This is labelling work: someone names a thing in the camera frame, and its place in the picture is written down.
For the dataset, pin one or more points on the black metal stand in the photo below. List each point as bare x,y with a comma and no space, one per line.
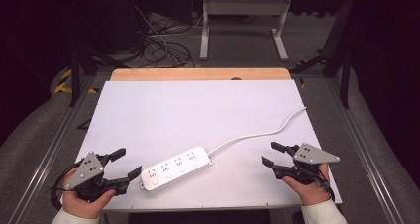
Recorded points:
345,72

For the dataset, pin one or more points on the person's right hand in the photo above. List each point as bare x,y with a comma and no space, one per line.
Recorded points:
312,193

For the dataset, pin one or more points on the white power strip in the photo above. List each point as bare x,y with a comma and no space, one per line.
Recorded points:
176,169

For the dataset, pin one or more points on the white board sheet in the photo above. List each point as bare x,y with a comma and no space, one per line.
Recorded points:
185,118

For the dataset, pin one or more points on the grey metal floor rail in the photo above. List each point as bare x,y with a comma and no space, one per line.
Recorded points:
49,158
366,158

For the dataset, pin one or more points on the black tripod stand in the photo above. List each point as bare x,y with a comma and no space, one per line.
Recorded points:
76,68

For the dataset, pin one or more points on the person's left hand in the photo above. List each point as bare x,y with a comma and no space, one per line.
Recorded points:
84,208

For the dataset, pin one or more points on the person's dark lap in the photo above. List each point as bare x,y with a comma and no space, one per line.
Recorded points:
198,217

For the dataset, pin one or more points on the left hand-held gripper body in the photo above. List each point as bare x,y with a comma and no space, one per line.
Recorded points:
86,171

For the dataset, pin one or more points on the white metal stand frame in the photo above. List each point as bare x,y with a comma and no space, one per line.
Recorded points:
244,6

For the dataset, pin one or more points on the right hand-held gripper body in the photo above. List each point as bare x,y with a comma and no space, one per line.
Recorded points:
312,155

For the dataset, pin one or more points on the black equipment box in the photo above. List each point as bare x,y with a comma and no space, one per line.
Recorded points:
122,22

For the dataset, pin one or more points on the yellow black hazard tape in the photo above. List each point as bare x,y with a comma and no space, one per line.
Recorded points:
64,80

